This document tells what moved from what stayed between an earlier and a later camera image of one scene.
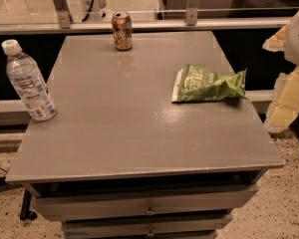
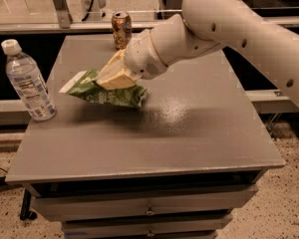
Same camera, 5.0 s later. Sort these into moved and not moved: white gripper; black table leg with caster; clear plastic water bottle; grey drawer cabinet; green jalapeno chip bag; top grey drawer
Moved: white gripper; green jalapeno chip bag
Not moved: grey drawer cabinet; black table leg with caster; top grey drawer; clear plastic water bottle
